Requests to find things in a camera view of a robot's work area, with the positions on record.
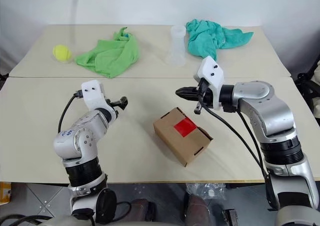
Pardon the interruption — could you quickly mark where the yellow box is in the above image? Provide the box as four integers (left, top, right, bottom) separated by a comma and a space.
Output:
0, 181, 13, 203

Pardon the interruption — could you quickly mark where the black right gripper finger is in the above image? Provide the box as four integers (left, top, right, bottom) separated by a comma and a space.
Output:
175, 86, 200, 95
178, 93, 200, 102

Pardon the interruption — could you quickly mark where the teal cloth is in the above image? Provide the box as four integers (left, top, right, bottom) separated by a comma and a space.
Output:
185, 18, 255, 62

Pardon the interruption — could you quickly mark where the black chair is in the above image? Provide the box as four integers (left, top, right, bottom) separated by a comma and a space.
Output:
294, 71, 320, 127

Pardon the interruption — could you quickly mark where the clear plastic bag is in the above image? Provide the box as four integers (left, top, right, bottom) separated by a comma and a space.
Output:
185, 181, 227, 202

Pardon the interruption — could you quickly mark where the yellow tennis ball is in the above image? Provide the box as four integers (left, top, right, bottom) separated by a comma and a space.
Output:
52, 44, 73, 62

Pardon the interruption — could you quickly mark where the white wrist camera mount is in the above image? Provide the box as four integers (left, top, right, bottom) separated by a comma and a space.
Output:
196, 56, 226, 111
81, 80, 118, 119

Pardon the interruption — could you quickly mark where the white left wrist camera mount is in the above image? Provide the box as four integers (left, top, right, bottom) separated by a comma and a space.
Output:
81, 80, 118, 119

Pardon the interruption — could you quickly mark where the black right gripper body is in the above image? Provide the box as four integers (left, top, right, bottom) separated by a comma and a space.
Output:
193, 78, 216, 115

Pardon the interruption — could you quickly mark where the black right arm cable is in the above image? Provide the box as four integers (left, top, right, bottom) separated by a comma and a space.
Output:
236, 110, 265, 163
201, 102, 270, 183

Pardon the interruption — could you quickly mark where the red tape patch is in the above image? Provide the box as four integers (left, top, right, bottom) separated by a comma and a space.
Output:
173, 117, 199, 138

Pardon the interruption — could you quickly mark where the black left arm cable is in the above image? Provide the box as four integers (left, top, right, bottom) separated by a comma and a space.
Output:
57, 91, 84, 134

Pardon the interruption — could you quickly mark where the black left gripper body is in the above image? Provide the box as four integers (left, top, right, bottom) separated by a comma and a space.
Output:
104, 98, 121, 117

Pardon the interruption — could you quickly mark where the brown cardboard box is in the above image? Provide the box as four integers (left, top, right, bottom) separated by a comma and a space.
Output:
152, 106, 214, 167

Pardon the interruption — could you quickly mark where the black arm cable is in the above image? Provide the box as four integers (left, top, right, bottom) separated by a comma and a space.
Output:
236, 110, 265, 163
201, 102, 270, 183
57, 91, 84, 134

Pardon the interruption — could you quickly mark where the light green cloth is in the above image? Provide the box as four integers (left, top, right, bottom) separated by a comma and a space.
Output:
74, 26, 140, 79

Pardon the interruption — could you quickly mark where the translucent plastic cup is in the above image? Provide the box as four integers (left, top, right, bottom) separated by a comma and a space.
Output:
164, 25, 188, 67

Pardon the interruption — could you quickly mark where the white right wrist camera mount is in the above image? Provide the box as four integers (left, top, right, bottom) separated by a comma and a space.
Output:
196, 56, 226, 111

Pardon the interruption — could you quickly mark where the brown rounded shape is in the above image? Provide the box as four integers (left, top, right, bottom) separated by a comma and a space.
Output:
122, 198, 157, 226
184, 193, 212, 226

